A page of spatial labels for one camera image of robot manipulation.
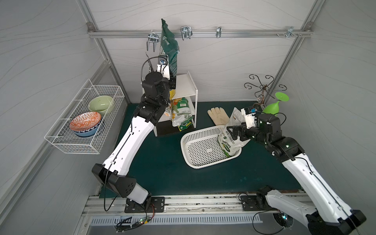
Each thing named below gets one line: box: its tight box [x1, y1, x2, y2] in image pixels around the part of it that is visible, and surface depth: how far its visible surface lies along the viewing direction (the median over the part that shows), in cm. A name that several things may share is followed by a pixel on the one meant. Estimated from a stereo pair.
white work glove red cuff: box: [207, 106, 230, 126], surface depth 113 cm
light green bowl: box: [88, 95, 114, 117], surface depth 73 cm
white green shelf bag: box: [171, 96, 193, 127], surface depth 90 cm
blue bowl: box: [72, 119, 102, 137], surface depth 58 cm
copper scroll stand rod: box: [243, 73, 288, 108], surface depth 88 cm
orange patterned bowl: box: [69, 111, 102, 132], surface depth 64 cm
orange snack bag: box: [164, 89, 176, 120], surface depth 86 cm
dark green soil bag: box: [159, 18, 180, 77], surface depth 59 cm
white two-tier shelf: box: [153, 70, 199, 138], surface depth 83 cm
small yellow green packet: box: [177, 116, 195, 132], surface depth 103 cm
